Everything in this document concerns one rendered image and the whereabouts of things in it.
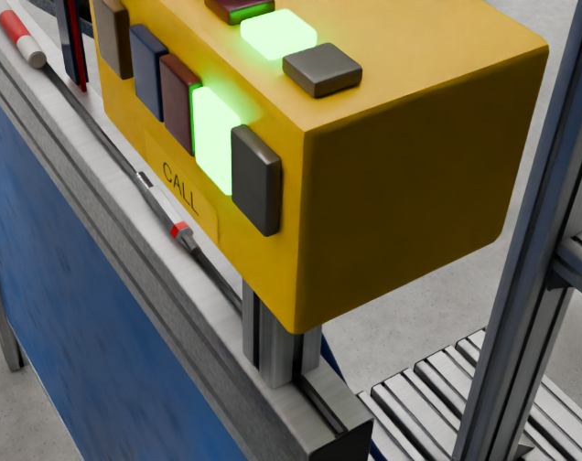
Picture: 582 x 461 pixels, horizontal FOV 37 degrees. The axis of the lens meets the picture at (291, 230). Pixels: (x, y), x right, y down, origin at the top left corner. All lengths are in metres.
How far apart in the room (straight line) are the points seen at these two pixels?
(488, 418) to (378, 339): 0.47
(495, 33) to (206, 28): 0.09
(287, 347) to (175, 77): 0.17
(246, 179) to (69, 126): 0.36
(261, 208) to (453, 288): 1.47
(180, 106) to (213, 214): 0.04
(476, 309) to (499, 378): 0.58
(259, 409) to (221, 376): 0.04
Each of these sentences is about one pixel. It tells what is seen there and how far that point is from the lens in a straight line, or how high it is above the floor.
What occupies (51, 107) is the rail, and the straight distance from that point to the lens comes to 0.64.
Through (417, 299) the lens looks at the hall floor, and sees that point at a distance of 1.69.
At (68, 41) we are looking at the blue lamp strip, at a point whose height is 0.90.
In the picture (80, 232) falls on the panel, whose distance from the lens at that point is 0.76.
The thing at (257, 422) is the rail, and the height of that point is 0.83.
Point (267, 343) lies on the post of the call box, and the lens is 0.42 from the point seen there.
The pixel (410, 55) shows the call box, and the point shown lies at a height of 1.07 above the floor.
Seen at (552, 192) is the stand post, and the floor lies 0.65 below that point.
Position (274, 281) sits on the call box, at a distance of 0.29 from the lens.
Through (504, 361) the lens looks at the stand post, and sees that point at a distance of 1.10.
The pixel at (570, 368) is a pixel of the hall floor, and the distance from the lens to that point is 1.65.
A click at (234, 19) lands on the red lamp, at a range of 0.29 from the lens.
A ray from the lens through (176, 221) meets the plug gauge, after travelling 0.51.
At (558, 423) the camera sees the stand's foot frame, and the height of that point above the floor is 0.08.
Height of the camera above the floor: 1.21
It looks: 42 degrees down
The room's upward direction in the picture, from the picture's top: 2 degrees clockwise
